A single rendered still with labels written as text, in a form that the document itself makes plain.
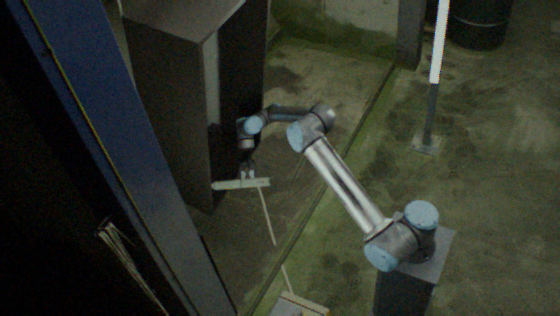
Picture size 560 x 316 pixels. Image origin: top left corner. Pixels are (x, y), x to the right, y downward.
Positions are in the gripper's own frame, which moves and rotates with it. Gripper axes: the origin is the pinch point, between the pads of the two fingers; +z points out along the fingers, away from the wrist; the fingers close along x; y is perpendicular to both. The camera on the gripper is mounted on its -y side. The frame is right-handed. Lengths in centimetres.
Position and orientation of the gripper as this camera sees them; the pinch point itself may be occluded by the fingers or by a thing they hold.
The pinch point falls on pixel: (248, 184)
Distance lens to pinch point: 262.7
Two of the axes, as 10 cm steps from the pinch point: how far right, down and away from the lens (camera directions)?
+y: 1.0, 0.1, 9.9
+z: 0.9, 10.0, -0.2
